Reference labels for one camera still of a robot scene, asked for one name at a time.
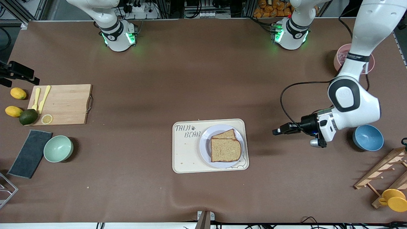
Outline light green bowl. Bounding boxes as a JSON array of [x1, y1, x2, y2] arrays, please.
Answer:
[[43, 135, 74, 163]]

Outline green avocado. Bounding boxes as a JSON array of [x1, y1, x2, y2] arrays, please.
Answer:
[[19, 109, 39, 126]]

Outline wooden cutting board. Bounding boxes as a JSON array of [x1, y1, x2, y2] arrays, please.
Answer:
[[27, 84, 94, 126]]

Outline pink bowl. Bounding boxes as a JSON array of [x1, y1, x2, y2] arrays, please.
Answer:
[[334, 44, 375, 74]]

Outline yellow plastic knife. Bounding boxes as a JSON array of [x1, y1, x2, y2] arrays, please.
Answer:
[[38, 85, 51, 114]]

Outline orange snack pile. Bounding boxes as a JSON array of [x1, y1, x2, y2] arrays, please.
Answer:
[[253, 0, 294, 18]]

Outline brown bread sandwich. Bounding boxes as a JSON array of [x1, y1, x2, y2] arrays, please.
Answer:
[[210, 138, 242, 163]]

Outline yellow plastic fork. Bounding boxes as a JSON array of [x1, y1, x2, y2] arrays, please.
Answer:
[[31, 87, 41, 111]]

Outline yellow mug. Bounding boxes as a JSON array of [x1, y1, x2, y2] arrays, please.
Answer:
[[378, 189, 407, 213]]

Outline cream tray with bear print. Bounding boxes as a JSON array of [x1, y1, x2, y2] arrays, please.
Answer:
[[172, 118, 249, 174]]

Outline metal wire rack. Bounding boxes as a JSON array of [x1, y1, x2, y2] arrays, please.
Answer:
[[0, 173, 18, 209]]

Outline blue bowl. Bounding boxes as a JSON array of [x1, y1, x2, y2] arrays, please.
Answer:
[[352, 125, 384, 152]]

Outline metal table edge bracket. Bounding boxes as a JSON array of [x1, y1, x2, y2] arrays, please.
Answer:
[[197, 211, 215, 229]]

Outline white round plate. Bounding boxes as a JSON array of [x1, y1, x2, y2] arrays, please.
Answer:
[[199, 124, 245, 169]]

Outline dark grey cloth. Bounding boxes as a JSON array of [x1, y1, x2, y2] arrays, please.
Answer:
[[7, 129, 53, 179]]

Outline yellow lemon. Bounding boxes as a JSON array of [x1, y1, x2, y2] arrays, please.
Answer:
[[10, 87, 27, 100], [5, 106, 24, 118]]

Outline wooden peg drying rack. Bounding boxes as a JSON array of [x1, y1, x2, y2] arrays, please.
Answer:
[[354, 146, 407, 209]]

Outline bread slice with filling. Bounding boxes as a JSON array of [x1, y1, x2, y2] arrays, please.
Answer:
[[211, 128, 237, 140]]

